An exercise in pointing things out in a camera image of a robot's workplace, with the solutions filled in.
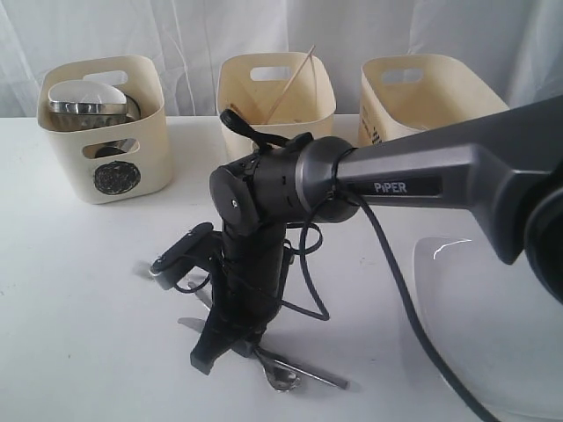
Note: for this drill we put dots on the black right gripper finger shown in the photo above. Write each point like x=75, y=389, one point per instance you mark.
x=218, y=335

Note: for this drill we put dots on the cream bin with circle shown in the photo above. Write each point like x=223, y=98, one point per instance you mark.
x=144, y=170

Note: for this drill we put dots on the steel long-handled spoon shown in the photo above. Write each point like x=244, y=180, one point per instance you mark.
x=279, y=378

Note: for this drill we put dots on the white curtain backdrop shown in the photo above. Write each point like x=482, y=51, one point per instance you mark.
x=514, y=46

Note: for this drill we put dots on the stainless steel bowl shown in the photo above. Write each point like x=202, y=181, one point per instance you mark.
x=76, y=116

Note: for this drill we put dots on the steel table knife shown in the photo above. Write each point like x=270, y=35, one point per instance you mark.
x=318, y=374

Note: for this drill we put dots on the cream bin with triangle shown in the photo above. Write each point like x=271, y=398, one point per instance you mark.
x=249, y=85

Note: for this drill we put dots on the small steel fork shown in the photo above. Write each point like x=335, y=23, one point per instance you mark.
x=195, y=284

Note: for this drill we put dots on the cream bin with square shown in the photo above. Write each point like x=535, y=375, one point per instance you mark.
x=407, y=94

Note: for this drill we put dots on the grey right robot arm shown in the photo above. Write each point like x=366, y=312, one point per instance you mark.
x=504, y=168

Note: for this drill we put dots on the small white ceramic bowl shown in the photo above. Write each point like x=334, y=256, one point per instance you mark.
x=86, y=91

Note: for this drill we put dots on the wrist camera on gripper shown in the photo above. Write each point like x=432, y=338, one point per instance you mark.
x=180, y=257

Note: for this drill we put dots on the large white square plate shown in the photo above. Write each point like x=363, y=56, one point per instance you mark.
x=493, y=324

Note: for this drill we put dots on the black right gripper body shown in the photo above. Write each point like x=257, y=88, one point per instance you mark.
x=247, y=274

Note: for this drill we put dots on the steel mug with handle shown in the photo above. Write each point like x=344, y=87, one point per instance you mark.
x=122, y=146

